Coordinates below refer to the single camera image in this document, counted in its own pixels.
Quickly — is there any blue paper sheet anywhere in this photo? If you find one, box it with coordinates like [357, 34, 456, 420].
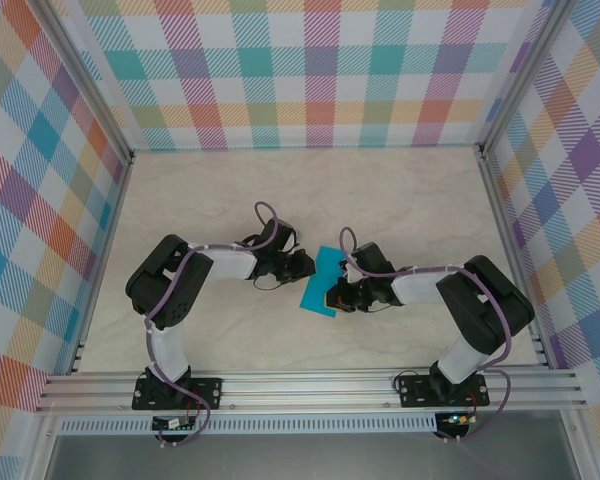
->
[298, 245, 349, 320]

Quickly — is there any grey metal panel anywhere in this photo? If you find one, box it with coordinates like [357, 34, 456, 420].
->
[44, 432, 581, 480]

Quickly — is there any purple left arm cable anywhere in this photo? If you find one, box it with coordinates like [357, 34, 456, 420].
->
[144, 201, 281, 447]

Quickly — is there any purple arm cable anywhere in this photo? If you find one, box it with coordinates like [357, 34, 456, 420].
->
[144, 201, 281, 447]
[339, 227, 512, 444]

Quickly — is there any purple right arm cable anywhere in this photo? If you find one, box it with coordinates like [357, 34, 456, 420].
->
[339, 227, 512, 444]

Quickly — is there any long aluminium mounting rail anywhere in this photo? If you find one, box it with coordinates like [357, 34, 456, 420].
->
[34, 368, 589, 414]

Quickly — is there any thin black base wire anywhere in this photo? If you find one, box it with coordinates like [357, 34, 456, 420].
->
[393, 367, 436, 394]

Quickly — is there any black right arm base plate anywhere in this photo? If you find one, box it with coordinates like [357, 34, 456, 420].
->
[397, 374, 491, 409]

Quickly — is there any perforated grey cable tray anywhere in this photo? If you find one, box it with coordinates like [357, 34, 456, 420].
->
[58, 412, 439, 435]

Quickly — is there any aluminium side rail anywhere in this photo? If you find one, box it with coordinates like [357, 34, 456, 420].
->
[67, 152, 136, 376]
[474, 144, 554, 371]

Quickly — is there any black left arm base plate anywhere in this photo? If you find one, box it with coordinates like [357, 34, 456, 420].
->
[132, 377, 224, 412]

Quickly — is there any aluminium frame post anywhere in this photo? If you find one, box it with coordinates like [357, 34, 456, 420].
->
[32, 0, 135, 164]
[477, 0, 576, 159]

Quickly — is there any aluminium frame leg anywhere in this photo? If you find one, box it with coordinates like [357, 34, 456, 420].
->
[27, 413, 64, 480]
[562, 409, 597, 480]

